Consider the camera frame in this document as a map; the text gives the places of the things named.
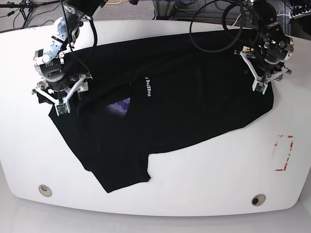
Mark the wrist camera board image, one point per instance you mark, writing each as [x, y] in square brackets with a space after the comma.
[62, 109]
[259, 86]

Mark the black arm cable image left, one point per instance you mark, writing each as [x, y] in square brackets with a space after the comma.
[82, 48]

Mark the table cable grommet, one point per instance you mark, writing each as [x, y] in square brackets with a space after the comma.
[45, 190]
[258, 200]

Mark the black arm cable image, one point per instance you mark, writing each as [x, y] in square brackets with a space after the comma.
[224, 34]
[82, 48]

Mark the white power strip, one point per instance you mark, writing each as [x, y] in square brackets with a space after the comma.
[300, 11]

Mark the aluminium frame rack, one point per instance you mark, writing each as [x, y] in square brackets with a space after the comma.
[207, 11]

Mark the left table cable grommet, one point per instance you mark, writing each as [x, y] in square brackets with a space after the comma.
[45, 190]

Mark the black printed T-shirt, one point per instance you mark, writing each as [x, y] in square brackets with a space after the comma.
[155, 95]

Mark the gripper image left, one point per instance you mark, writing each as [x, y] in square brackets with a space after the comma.
[63, 92]

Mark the black tripod stand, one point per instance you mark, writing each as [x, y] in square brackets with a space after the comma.
[25, 9]

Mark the wrist camera board image left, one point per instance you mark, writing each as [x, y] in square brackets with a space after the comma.
[62, 109]

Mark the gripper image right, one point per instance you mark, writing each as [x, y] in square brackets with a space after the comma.
[263, 70]

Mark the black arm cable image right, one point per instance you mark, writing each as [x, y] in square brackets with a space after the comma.
[224, 34]

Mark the red tape marking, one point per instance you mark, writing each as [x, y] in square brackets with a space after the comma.
[282, 151]

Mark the wrist camera board image right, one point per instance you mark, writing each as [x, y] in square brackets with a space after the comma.
[259, 86]

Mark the right table cable grommet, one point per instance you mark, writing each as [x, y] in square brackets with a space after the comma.
[258, 200]

